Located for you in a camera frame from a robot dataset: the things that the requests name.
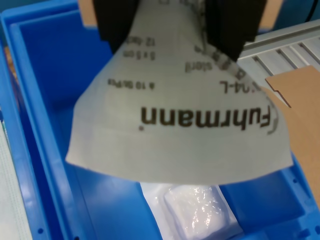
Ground white printed cotton packet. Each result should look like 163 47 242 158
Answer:
65 0 294 187

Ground blue bin with cotton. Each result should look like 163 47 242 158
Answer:
0 0 320 240

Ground cotton pads in clear bag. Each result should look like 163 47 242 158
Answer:
139 183 244 240

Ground white surgical mask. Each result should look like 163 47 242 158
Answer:
0 106 34 240

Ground blue bin with masks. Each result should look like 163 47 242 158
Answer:
0 104 41 240

